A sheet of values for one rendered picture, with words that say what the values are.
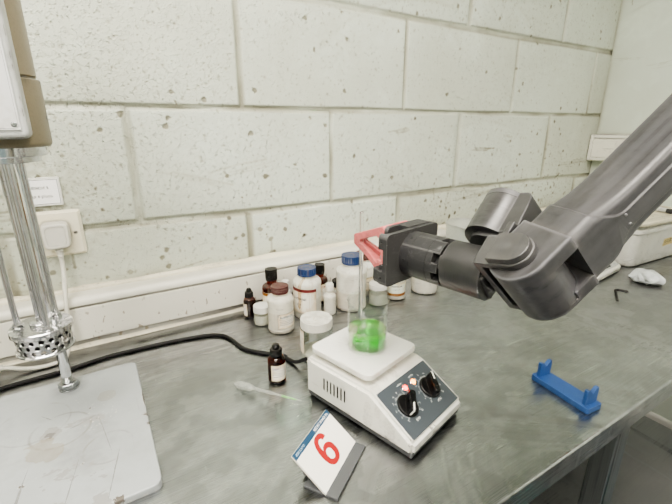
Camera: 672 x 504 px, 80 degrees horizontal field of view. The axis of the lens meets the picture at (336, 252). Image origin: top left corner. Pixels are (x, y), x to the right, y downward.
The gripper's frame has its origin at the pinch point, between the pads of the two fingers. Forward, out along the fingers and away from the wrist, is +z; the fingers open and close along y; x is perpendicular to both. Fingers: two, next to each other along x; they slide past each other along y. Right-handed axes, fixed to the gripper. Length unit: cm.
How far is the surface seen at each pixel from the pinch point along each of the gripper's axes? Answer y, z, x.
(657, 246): -116, -17, 21
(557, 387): -23.9, -21.4, 25.1
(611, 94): -149, 12, -26
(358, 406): 5.5, -5.4, 22.2
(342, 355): 3.7, -0.2, 17.2
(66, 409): 36, 26, 25
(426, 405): -1.4, -11.9, 22.0
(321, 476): 15.5, -9.1, 24.5
